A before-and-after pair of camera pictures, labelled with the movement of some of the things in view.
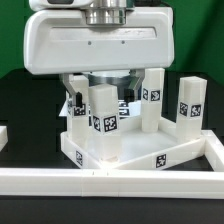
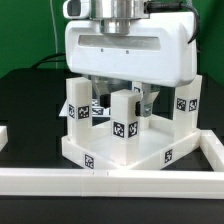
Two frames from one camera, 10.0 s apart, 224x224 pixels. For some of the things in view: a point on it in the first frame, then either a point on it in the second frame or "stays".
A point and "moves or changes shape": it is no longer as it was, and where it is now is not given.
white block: [3, 136] stays
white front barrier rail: [113, 183] stays
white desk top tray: [140, 149] moves or changes shape
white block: [104, 115] to [125, 127]
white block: [191, 108] moves or changes shape
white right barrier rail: [214, 150] stays
